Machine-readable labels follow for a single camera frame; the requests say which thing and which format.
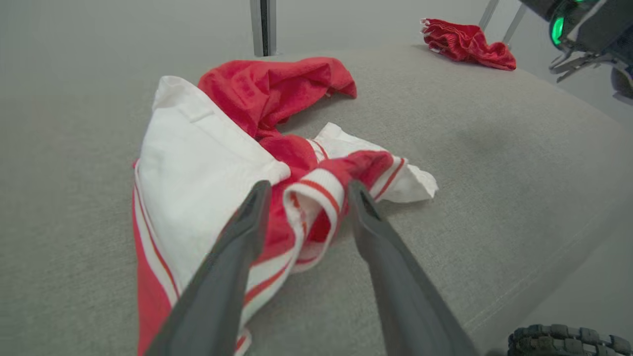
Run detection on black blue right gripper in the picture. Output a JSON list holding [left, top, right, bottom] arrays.
[[519, 0, 633, 83]]

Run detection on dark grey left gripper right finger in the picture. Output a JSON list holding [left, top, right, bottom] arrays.
[[348, 179, 478, 356]]

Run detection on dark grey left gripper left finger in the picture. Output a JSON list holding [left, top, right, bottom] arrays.
[[146, 180, 272, 356]]

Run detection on red shorts with white stripe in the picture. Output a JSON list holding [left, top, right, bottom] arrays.
[[420, 18, 517, 71]]

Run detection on red white jersey shirt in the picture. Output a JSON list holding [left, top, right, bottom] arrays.
[[131, 57, 439, 356]]

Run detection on thin grey metal bar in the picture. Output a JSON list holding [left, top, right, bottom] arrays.
[[478, 0, 499, 31], [502, 4, 527, 46]]

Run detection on grey partition post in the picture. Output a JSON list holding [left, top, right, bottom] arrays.
[[250, 0, 277, 57]]

